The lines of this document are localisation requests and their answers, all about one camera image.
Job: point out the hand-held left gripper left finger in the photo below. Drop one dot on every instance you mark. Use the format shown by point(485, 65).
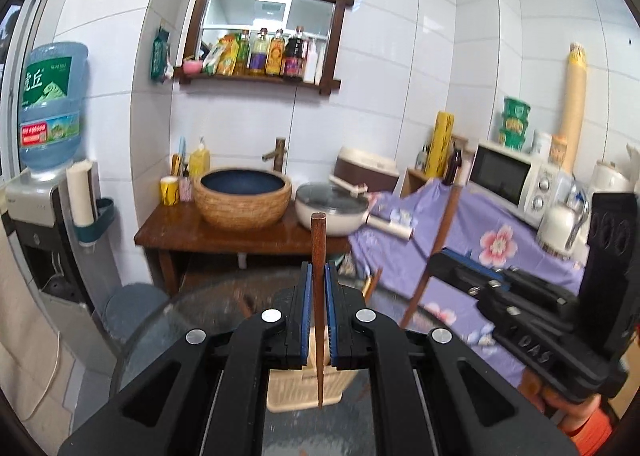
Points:
point(305, 316)

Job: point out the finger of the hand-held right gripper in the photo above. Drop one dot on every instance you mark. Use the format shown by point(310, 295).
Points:
point(540, 346)
point(475, 263)

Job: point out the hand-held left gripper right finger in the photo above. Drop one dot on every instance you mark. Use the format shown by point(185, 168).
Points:
point(331, 316)

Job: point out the brown wooden chopstick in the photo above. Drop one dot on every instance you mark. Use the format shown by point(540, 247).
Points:
point(318, 256)
point(440, 236)

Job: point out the beige utensil basket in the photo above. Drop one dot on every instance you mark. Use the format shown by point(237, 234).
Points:
point(280, 386)

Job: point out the person's right hand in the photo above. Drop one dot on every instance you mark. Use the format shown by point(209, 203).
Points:
point(537, 388)

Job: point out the purple floral cloth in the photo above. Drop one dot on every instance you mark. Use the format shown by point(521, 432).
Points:
point(480, 216)

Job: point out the white round jar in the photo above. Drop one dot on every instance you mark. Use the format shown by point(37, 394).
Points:
point(555, 228)

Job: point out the white kettle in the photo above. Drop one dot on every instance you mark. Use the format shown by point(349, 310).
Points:
point(610, 178)

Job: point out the white pan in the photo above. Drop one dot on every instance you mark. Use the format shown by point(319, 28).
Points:
point(325, 226)

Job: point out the white microwave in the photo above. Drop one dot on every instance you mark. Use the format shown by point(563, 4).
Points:
point(505, 175)

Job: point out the dark brown bottle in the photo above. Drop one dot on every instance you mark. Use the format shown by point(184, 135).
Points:
point(452, 168)

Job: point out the wooden box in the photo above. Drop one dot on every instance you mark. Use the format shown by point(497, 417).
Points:
point(412, 183)

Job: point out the small clear bottle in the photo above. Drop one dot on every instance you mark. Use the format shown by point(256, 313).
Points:
point(423, 158)

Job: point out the glass pan lid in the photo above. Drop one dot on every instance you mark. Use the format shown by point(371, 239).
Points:
point(330, 198)

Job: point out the orange printed cup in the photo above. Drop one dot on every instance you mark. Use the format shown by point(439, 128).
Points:
point(558, 150)

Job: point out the yellow wrap roll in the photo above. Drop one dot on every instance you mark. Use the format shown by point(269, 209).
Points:
point(439, 145)

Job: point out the woven pattern wash basin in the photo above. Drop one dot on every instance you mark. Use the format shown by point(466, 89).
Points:
point(240, 208)

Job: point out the wooden washstand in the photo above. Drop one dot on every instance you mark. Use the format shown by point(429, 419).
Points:
point(200, 236)

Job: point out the white rice paddle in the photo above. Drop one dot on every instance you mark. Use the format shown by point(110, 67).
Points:
point(347, 185)

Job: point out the white paper cup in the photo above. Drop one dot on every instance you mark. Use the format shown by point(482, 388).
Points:
point(541, 143)

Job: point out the brown and white rice cooker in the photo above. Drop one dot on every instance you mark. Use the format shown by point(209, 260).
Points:
point(367, 168)

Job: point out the tall beige paper roll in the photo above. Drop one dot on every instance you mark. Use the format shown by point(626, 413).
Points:
point(572, 105)

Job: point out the bronze bamboo faucet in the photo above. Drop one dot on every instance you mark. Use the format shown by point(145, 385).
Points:
point(277, 155)

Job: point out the grey round stool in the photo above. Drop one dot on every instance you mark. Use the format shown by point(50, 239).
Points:
point(135, 311)

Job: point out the cotton swab jar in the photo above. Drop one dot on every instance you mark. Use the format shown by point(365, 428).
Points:
point(186, 188)

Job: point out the yellow mug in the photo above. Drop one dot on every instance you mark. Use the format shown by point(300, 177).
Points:
point(170, 192)

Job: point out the yellow soap dispenser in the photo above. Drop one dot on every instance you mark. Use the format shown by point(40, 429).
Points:
point(199, 160)

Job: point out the light blue toothbrush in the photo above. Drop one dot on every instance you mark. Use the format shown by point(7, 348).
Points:
point(181, 150)

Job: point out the teal cup holder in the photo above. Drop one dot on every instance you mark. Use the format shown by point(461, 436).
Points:
point(97, 223)

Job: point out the white plastic bottle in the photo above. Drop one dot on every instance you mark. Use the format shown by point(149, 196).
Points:
point(310, 63)

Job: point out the stack of paper cups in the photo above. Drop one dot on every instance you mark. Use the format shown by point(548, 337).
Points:
point(81, 191)

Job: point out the dark soy sauce bottle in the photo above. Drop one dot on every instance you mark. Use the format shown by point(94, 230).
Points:
point(294, 58)

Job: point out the yellow label bottle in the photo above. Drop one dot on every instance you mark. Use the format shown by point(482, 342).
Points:
point(275, 55)

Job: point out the purple label oil bottle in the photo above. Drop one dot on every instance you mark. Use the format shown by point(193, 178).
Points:
point(258, 55)

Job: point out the green cap oil bottle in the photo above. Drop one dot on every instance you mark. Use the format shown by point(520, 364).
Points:
point(243, 55)

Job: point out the pink bowl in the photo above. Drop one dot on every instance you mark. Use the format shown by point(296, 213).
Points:
point(192, 67)

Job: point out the green and yellow snack packet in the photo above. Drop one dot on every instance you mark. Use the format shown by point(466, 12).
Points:
point(212, 58)

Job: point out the grey water dispenser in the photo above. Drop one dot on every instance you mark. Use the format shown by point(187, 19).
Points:
point(40, 246)

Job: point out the green hanging packet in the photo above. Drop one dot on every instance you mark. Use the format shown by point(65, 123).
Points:
point(161, 55)

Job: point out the wooden framed mirror shelf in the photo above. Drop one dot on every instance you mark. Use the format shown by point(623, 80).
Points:
point(270, 10)

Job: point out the blue water jug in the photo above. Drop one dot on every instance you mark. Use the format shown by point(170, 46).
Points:
point(52, 110)

